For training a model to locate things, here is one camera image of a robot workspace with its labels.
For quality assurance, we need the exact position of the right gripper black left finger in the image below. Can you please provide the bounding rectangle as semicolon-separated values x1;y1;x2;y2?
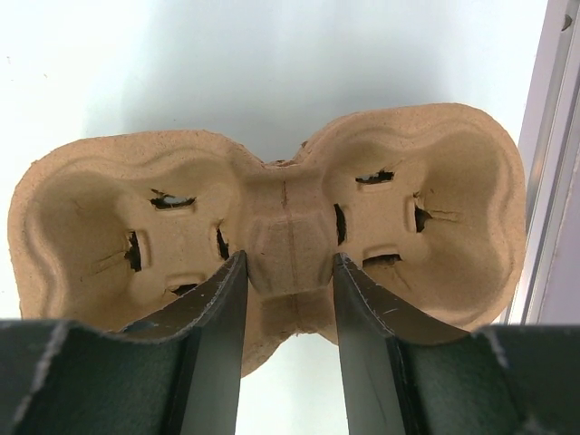
1;251;248;434

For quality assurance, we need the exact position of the brown pulp cup carrier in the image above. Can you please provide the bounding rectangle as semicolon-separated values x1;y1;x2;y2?
7;103;527;374

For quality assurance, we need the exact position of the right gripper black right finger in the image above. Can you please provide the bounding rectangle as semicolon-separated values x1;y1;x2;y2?
333;254;579;434

